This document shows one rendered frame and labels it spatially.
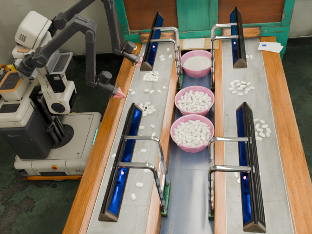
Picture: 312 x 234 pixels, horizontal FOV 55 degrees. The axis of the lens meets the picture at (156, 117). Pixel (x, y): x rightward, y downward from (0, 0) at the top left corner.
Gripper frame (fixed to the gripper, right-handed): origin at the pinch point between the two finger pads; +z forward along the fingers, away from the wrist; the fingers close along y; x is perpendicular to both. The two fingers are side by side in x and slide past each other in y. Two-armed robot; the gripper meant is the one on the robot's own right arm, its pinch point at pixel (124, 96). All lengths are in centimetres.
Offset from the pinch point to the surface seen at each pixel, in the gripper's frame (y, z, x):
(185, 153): -32, 44, -13
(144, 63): 2.8, -2.8, -29.4
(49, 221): -51, 4, 111
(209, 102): 8, 50, -27
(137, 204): -70, 23, -3
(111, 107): -0.8, -2.5, 14.5
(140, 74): 38.1, 9.0, 7.0
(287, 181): -54, 79, -55
